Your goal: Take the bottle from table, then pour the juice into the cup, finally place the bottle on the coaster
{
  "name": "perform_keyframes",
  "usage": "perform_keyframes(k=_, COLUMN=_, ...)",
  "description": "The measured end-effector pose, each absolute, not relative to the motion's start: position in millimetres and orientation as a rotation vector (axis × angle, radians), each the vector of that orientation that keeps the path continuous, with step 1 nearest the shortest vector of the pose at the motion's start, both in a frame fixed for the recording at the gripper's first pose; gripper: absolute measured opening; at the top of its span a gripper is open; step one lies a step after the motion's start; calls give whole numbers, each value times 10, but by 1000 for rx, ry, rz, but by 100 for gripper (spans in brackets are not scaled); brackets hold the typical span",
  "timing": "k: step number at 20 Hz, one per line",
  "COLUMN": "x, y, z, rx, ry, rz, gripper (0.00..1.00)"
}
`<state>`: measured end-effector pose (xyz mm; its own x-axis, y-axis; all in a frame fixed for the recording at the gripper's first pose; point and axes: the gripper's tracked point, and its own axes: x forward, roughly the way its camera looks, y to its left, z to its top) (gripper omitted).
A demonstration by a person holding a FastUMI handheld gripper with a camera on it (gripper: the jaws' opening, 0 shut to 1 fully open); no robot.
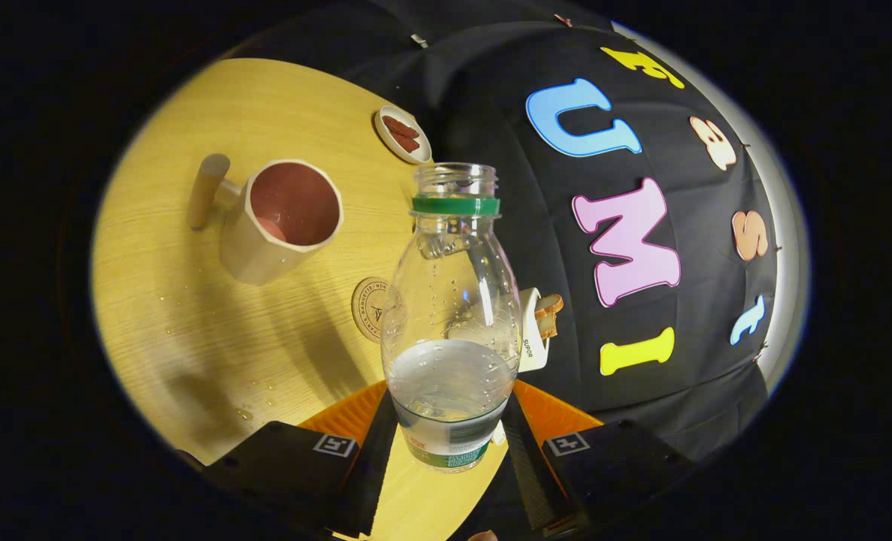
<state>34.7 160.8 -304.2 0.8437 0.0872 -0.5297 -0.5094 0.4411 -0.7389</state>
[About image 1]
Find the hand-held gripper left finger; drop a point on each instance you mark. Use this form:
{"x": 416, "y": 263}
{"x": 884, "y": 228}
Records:
{"x": 374, "y": 466}

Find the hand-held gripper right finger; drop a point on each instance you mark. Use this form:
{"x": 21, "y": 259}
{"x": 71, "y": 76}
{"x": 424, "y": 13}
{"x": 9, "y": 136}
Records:
{"x": 524, "y": 473}

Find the round cork coaster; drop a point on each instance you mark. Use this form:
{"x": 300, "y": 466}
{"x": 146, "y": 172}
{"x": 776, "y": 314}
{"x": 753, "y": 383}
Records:
{"x": 369, "y": 308}

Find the clear plastic juice bottle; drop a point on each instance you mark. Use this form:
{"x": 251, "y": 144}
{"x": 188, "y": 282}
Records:
{"x": 449, "y": 315}

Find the white toaster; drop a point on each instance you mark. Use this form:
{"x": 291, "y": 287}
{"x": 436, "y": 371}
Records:
{"x": 532, "y": 346}

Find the toast slice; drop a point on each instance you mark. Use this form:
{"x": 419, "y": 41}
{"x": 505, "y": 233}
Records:
{"x": 548, "y": 304}
{"x": 548, "y": 327}

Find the black backdrop cloth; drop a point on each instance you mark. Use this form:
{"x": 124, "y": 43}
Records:
{"x": 686, "y": 406}

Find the wooden table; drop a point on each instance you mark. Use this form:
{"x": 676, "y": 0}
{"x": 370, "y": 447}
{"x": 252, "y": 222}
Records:
{"x": 190, "y": 338}

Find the red sausage piece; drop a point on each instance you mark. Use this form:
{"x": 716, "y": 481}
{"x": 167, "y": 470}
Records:
{"x": 400, "y": 126}
{"x": 408, "y": 143}

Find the small round white plate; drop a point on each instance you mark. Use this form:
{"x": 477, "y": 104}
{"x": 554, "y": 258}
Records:
{"x": 385, "y": 134}

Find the white clip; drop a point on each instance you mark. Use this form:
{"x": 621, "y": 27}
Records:
{"x": 419, "y": 40}

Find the pink clip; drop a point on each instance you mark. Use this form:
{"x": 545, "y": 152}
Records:
{"x": 563, "y": 19}

